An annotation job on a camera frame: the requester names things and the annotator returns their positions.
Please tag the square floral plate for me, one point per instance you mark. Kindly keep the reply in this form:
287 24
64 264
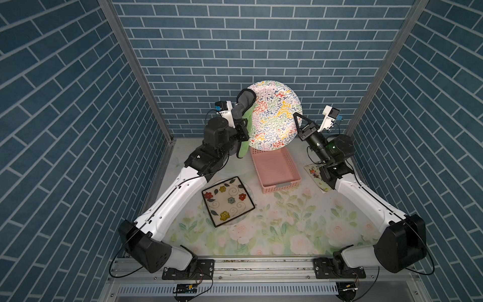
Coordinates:
227 200

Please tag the aluminium rail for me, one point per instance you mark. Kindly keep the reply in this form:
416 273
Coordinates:
258 270

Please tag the round colourful patterned plate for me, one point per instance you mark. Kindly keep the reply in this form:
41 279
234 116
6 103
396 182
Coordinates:
273 125

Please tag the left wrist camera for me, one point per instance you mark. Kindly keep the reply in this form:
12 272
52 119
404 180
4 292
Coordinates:
224 108

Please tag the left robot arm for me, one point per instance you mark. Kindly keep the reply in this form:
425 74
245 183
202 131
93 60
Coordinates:
143 239

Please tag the left circuit board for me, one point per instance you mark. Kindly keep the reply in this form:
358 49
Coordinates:
185 289

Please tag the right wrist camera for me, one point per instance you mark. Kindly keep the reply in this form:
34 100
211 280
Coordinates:
330 116

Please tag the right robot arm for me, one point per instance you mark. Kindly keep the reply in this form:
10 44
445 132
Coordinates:
403 237

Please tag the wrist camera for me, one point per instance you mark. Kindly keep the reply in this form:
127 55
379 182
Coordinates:
224 108
330 116

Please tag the pink plastic basket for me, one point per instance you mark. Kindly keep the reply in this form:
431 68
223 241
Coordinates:
276 169

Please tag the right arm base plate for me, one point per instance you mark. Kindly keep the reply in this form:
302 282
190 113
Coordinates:
334 267

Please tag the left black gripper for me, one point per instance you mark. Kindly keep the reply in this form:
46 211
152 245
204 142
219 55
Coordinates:
241 132

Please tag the floral table mat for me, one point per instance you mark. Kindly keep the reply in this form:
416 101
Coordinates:
300 221

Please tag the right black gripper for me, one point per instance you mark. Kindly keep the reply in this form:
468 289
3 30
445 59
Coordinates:
312 129

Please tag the green grey microfibre cloth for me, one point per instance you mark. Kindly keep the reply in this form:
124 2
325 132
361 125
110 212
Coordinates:
242 112

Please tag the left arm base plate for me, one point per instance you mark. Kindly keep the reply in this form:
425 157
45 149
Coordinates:
183 264

